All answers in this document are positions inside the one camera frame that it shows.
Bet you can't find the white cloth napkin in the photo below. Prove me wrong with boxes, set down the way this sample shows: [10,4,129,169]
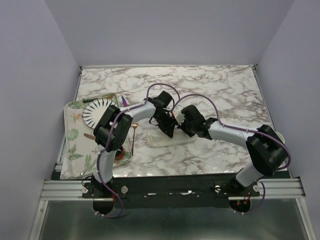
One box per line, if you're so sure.
[147,131,197,148]

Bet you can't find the rose gold fork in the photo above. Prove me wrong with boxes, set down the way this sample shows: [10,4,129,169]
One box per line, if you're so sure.
[131,122,138,156]

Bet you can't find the iridescent purple utensil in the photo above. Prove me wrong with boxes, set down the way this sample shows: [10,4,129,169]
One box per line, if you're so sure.
[121,96,128,107]

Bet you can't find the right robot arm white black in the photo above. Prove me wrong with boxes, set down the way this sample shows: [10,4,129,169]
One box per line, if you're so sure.
[172,105,289,196]

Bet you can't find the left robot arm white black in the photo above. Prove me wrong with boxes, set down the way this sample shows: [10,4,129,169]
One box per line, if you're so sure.
[93,91,177,198]

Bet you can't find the black and copper small bowl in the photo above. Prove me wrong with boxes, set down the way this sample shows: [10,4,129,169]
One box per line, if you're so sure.
[114,147,125,161]

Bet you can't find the green chopsticks on tray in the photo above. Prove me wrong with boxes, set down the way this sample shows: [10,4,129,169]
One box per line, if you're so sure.
[82,92,115,104]

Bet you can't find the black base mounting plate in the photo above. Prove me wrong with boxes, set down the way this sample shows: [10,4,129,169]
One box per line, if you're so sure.
[82,173,260,209]

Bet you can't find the white plate blue stripes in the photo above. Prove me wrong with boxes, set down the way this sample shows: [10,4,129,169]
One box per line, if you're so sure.
[82,98,117,129]

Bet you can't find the copper spoon on tray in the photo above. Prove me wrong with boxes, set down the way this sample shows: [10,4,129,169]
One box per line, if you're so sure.
[83,133,96,140]

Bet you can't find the blue grey mug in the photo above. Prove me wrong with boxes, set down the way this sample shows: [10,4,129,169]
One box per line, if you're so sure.
[275,131,285,144]

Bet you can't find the leaf pattern serving tray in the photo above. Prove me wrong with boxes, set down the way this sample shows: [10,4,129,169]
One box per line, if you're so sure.
[60,94,119,180]

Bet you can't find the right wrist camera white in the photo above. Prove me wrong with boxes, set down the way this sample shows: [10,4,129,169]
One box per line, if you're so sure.
[173,112,185,126]

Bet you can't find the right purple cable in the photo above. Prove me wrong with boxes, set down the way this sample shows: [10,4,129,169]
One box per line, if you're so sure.
[171,93,293,216]

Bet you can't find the purple cable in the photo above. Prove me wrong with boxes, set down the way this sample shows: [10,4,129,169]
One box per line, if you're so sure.
[171,93,293,216]
[96,83,181,220]

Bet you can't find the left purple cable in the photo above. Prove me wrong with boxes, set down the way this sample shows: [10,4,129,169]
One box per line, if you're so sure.
[96,83,181,220]

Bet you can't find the aluminium frame rail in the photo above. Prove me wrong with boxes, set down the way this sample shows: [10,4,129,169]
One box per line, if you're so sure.
[40,178,306,201]

